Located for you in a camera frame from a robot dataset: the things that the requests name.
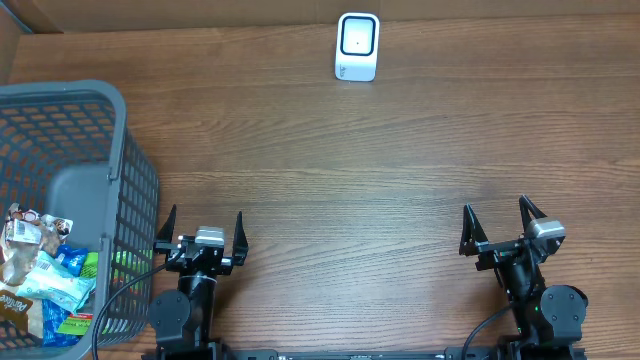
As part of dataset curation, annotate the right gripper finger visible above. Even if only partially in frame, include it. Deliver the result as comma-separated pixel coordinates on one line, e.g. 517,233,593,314
519,194,547,230
459,203,489,256

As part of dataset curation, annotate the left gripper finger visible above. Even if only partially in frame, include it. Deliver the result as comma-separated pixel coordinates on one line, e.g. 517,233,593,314
156,205,177,241
232,212,249,266

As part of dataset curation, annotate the green snack bag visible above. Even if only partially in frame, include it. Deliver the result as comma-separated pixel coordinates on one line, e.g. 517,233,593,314
53,245,150,342

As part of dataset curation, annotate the blue oreo packet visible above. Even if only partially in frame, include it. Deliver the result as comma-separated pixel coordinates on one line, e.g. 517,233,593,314
39,245,89,348

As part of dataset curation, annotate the teal snack packet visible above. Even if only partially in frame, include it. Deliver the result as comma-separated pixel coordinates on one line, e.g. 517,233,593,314
16,251,96,314

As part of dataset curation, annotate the beige cookie snack bag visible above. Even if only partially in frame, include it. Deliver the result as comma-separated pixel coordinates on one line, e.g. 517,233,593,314
1,203,73,339

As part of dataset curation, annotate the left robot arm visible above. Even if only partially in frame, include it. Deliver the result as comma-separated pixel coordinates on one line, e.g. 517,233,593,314
141,207,249,360

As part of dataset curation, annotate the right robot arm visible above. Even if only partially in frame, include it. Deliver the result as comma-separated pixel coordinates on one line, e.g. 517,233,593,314
454,195,589,359

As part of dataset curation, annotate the white barcode scanner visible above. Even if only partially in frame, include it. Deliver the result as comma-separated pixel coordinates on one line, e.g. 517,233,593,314
334,12,380,82

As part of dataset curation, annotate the grey plastic mesh basket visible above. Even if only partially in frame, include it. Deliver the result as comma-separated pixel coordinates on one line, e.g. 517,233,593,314
0,79,161,360

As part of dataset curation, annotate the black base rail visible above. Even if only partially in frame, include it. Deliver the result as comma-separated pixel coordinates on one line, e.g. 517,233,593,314
141,345,587,360

